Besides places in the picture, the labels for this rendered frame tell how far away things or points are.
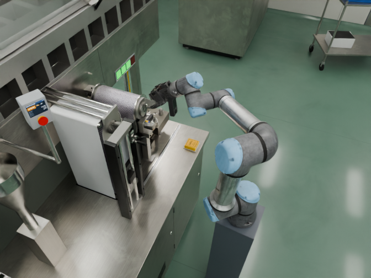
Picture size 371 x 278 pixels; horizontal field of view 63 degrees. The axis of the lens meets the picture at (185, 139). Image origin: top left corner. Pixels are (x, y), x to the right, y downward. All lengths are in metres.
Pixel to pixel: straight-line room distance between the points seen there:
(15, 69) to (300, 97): 3.25
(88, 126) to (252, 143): 0.66
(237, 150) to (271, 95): 2.91
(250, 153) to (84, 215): 0.96
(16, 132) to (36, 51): 0.35
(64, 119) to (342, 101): 3.39
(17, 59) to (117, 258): 0.94
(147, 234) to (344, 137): 2.61
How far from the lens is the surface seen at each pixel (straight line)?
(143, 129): 1.62
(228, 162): 1.02
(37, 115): 1.03
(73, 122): 1.35
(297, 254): 2.65
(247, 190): 1.43
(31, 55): 1.43
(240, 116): 1.23
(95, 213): 1.65
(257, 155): 1.05
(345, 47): 4.69
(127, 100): 1.58
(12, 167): 1.20
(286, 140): 3.36
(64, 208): 1.72
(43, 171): 1.68
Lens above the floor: 2.28
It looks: 46 degrees down
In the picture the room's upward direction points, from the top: 2 degrees clockwise
